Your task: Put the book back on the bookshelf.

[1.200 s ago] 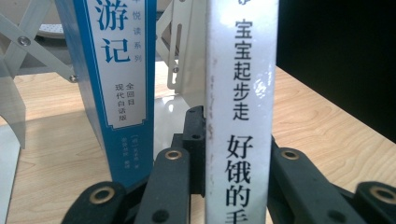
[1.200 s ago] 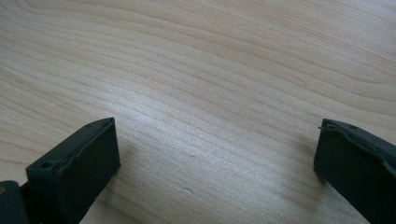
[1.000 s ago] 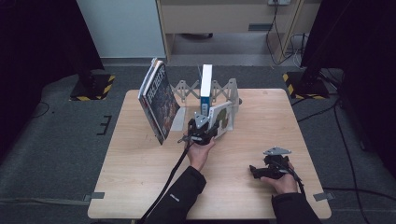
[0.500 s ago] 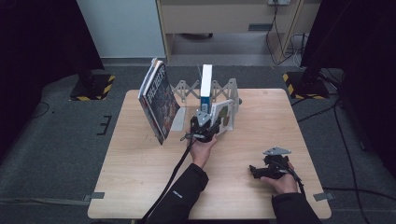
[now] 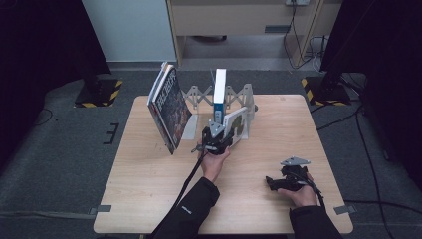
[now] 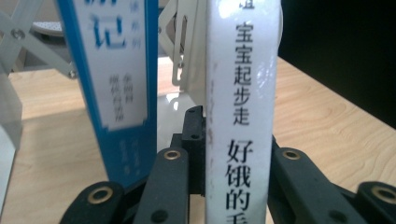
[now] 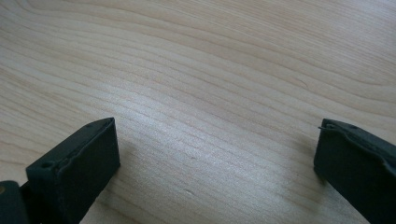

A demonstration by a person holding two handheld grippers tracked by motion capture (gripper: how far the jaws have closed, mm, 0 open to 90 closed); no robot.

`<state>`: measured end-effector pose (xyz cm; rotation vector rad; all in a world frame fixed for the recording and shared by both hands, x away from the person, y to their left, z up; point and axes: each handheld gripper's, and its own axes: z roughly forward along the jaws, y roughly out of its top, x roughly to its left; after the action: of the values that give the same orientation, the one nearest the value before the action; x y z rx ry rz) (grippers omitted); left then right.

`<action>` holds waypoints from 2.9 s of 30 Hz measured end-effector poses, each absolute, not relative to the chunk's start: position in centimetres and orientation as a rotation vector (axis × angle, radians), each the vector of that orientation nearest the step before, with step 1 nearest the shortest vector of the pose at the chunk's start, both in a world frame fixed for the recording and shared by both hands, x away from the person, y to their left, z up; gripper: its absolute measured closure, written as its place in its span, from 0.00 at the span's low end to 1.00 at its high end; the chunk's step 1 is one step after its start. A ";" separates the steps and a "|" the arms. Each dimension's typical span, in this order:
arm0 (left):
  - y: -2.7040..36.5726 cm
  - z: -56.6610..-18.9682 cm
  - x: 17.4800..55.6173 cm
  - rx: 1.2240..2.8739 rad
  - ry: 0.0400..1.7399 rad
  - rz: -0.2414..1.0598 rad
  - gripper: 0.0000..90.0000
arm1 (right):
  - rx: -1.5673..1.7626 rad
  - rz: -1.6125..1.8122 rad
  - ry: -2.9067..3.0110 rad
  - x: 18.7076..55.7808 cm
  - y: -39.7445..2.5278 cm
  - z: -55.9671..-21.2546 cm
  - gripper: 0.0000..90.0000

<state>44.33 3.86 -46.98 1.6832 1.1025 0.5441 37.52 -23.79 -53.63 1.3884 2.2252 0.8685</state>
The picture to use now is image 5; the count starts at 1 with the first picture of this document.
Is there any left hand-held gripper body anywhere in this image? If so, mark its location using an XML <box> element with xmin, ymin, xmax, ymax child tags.
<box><xmin>200</xmin><ymin>120</ymin><xmax>234</xmax><ymax>156</ymax></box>

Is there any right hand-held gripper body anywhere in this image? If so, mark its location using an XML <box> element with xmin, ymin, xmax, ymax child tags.
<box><xmin>279</xmin><ymin>155</ymin><xmax>314</xmax><ymax>192</ymax></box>

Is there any grey metal expandable book rack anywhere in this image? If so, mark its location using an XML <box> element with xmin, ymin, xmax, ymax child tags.
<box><xmin>180</xmin><ymin>83</ymin><xmax>259</xmax><ymax>141</ymax></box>

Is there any dark patterned magazine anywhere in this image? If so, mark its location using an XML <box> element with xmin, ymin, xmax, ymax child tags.
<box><xmin>150</xmin><ymin>65</ymin><xmax>194</xmax><ymax>156</ymax></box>

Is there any thick blue and white book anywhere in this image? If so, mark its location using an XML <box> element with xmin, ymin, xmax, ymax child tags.
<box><xmin>212</xmin><ymin>68</ymin><xmax>228</xmax><ymax>126</ymax></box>

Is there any person's right hand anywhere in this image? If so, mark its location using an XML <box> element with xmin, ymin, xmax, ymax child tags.
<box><xmin>278</xmin><ymin>171</ymin><xmax>319</xmax><ymax>209</ymax></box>

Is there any person's left hand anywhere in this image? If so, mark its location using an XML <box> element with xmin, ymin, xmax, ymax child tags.
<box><xmin>196</xmin><ymin>142</ymin><xmax>232</xmax><ymax>184</ymax></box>

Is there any grey tape piece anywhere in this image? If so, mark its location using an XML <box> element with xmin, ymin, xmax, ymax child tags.
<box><xmin>89</xmin><ymin>204</ymin><xmax>112</xmax><ymax>216</ymax></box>
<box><xmin>332</xmin><ymin>204</ymin><xmax>358</xmax><ymax>216</ymax></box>

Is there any black stand with striped base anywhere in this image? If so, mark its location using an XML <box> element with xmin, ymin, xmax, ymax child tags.
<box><xmin>300</xmin><ymin>66</ymin><xmax>352</xmax><ymax>108</ymax></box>
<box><xmin>74</xmin><ymin>59</ymin><xmax>124</xmax><ymax>110</ymax></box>

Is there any dark object under desk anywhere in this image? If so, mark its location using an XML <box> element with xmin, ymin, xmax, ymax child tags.
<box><xmin>191</xmin><ymin>34</ymin><xmax>229</xmax><ymax>44</ymax></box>

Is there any light wooden desk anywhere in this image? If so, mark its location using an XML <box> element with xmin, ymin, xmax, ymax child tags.
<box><xmin>165</xmin><ymin>0</ymin><xmax>344</xmax><ymax>70</ymax></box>

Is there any black curtain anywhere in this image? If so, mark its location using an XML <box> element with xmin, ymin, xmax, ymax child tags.
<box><xmin>0</xmin><ymin>0</ymin><xmax>112</xmax><ymax>168</ymax></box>
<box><xmin>319</xmin><ymin>0</ymin><xmax>422</xmax><ymax>183</ymax></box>

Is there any right hand-held gripper black cable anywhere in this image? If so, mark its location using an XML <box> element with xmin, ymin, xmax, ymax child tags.
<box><xmin>297</xmin><ymin>178</ymin><xmax>326</xmax><ymax>211</ymax></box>

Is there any short black floor cable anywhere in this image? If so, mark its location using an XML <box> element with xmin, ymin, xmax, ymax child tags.
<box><xmin>316</xmin><ymin>105</ymin><xmax>363</xmax><ymax>131</ymax></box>

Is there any long black floor cable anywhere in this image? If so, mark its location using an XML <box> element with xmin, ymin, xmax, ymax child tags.
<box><xmin>353</xmin><ymin>105</ymin><xmax>388</xmax><ymax>239</ymax></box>

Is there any thin black floor cable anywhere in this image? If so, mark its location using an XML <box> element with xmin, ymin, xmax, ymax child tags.
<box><xmin>342</xmin><ymin>198</ymin><xmax>422</xmax><ymax>216</ymax></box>

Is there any black hanging cable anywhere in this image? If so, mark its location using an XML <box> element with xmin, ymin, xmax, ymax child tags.
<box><xmin>283</xmin><ymin>3</ymin><xmax>320</xmax><ymax>71</ymax></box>

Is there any white cable bundle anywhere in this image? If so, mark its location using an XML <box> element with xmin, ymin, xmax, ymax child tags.
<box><xmin>308</xmin><ymin>34</ymin><xmax>329</xmax><ymax>74</ymax></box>

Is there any looped black floor cable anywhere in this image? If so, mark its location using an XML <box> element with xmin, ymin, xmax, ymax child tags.
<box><xmin>33</xmin><ymin>108</ymin><xmax>55</xmax><ymax>127</ymax></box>

